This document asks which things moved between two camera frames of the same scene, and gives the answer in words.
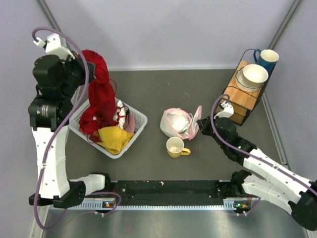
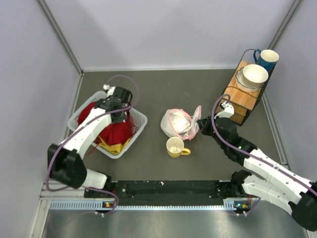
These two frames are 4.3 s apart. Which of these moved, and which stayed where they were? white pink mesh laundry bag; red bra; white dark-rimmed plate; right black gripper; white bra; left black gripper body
Moved: red bra; left black gripper body
Stayed: right black gripper; white dark-rimmed plate; white pink mesh laundry bag; white bra
